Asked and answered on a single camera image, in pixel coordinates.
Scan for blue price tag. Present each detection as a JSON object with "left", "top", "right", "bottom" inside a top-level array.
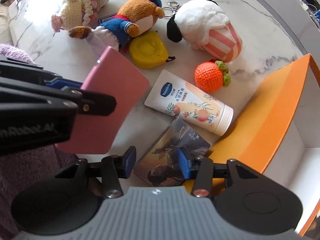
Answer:
[{"left": 98, "top": 12, "right": 117, "bottom": 24}]

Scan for white lotion tube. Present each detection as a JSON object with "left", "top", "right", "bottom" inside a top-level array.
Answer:
[{"left": 144, "top": 70, "right": 234, "bottom": 136}]

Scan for white panda plush striped pants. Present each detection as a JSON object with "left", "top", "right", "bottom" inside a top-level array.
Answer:
[{"left": 167, "top": 0, "right": 242, "bottom": 63}]

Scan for brown bear plush sailor outfit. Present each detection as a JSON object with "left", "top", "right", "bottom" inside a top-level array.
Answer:
[{"left": 68, "top": 0, "right": 164, "bottom": 56}]

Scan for orange crochet fruit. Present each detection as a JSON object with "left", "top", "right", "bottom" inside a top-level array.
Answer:
[{"left": 194, "top": 60, "right": 231, "bottom": 93}]

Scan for crochet bunny doll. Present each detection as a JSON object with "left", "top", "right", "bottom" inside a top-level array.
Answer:
[{"left": 51, "top": 0, "right": 109, "bottom": 33}]

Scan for pink notebook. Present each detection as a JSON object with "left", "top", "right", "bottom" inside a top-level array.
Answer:
[{"left": 56, "top": 47, "right": 150, "bottom": 154}]

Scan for yellow plastic coin case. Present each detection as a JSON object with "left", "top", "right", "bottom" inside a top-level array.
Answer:
[{"left": 129, "top": 31, "right": 176, "bottom": 69}]

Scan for purple fluffy sleeve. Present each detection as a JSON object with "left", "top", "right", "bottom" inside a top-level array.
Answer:
[{"left": 0, "top": 42, "right": 81, "bottom": 240}]

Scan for metal keyring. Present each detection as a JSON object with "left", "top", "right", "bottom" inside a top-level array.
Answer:
[{"left": 162, "top": 1, "right": 181, "bottom": 18}]

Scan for orange and white storage box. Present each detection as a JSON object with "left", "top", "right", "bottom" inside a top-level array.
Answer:
[{"left": 183, "top": 53, "right": 320, "bottom": 237}]

